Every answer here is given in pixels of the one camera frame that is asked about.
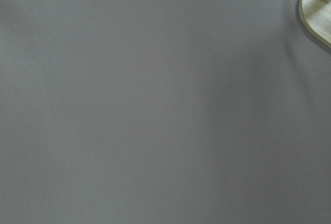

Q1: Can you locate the wooden cup storage rack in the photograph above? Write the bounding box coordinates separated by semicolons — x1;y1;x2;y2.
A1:
299;0;330;47

